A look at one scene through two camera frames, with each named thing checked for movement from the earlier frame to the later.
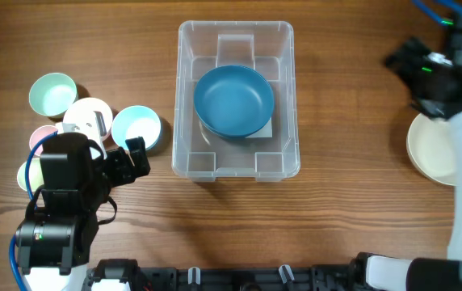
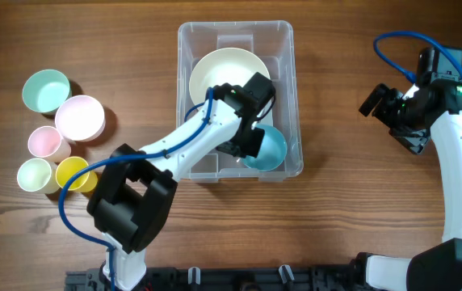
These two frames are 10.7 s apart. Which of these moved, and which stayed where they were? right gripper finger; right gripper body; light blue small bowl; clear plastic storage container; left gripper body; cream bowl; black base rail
Moved: right gripper finger; left gripper body; right gripper body; light blue small bowl; cream bowl
Stayed: black base rail; clear plastic storage container
